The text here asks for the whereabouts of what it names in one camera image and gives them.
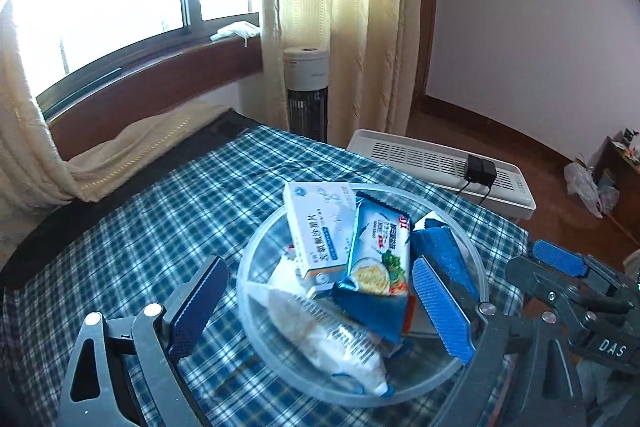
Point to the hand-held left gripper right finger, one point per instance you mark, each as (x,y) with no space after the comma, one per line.
(440,307)

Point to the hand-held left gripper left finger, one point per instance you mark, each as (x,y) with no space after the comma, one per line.
(195,307)

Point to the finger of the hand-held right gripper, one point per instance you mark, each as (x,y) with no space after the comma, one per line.
(557,257)
(527,274)

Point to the dark blue plastic packet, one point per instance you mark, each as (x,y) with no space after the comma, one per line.
(440,247)

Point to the clear plastic container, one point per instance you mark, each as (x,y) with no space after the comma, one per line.
(260,317)

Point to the blue noodle packet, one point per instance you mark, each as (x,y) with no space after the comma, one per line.
(375,257)

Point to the white plastic swab bag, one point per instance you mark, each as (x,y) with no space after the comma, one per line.
(325,337)

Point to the white and blue medicine box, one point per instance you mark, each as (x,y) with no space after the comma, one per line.
(315,232)

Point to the clear plastic bag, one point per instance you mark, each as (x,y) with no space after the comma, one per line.
(585,187)

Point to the blue plaid bedsheet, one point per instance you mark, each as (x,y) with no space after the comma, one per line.
(150,232)

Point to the brown wooden cabinet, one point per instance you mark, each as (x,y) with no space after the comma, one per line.
(620,187)

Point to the black power adapter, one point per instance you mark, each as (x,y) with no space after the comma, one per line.
(480,169)

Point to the white flat heater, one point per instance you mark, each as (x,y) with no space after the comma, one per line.
(415,157)

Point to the brown wooden window sill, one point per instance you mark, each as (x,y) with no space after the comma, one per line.
(150,82)

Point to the white and black tower fan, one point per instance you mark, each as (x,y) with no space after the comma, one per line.
(305,67)

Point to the white crumpled cloth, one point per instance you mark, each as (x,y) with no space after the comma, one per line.
(235,29)

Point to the beige curtain beside fan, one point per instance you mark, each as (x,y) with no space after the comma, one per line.
(350,7)

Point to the dark wooden door frame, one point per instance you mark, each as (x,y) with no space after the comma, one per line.
(427,7)

